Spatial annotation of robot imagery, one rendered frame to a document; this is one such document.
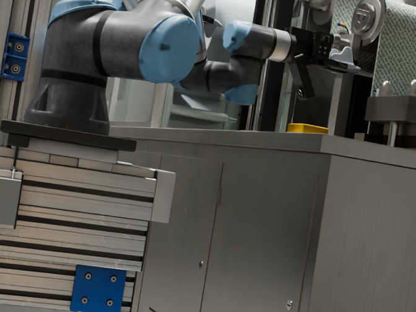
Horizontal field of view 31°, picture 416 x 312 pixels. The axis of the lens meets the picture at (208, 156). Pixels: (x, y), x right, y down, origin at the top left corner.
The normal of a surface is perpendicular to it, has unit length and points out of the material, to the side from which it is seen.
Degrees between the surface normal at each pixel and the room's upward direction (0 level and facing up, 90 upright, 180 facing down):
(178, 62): 96
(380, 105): 90
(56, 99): 73
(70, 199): 90
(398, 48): 90
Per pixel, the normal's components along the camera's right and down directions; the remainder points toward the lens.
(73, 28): -0.27, -0.18
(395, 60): 0.40, 0.04
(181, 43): 0.87, 0.23
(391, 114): -0.90, -0.14
